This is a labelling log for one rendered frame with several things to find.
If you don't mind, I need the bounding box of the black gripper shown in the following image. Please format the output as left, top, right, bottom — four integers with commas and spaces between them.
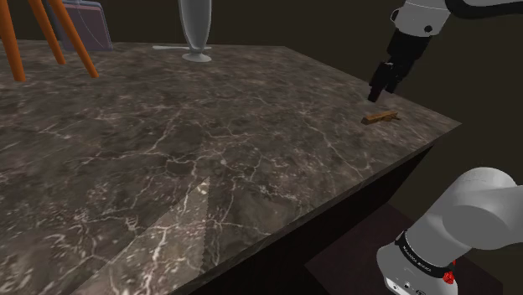
367, 28, 432, 104

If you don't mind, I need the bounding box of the brown wooden block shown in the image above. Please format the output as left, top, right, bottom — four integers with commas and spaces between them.
360, 110, 401, 126

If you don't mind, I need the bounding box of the tall grey vase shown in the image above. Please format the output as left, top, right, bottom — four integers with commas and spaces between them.
177, 0, 214, 64

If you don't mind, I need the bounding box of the purple grey case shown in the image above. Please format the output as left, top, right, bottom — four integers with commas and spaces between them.
44, 0, 114, 53

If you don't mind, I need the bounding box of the orange three-legged stand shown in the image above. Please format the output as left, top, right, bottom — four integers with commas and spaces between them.
0, 0, 101, 83

